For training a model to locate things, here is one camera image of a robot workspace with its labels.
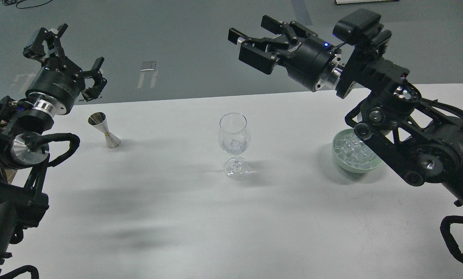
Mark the clear ice cube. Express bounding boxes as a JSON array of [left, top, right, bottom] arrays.
[[227, 139, 247, 154]]

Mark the steel double jigger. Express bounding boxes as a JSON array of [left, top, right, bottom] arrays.
[[88, 112, 121, 149]]

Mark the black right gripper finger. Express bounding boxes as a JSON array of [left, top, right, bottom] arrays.
[[261, 15, 319, 44], [228, 28, 294, 75]]

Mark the clear wine glass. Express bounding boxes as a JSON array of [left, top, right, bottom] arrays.
[[218, 113, 251, 179]]

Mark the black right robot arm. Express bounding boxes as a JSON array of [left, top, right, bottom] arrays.
[[228, 9, 463, 263]]

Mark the clear ice cubes pile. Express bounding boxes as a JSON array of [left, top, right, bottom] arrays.
[[334, 133, 376, 169]]

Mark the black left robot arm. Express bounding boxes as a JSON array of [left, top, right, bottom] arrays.
[[0, 24, 107, 279]]

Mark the green bowl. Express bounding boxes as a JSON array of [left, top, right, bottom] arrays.
[[332, 129, 383, 174]]

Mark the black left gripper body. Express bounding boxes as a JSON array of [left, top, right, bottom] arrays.
[[25, 58, 85, 115]]

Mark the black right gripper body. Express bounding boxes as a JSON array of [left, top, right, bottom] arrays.
[[280, 36, 342, 92]]

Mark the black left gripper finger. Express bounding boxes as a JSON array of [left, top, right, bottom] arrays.
[[78, 57, 107, 102], [23, 24, 73, 70]]

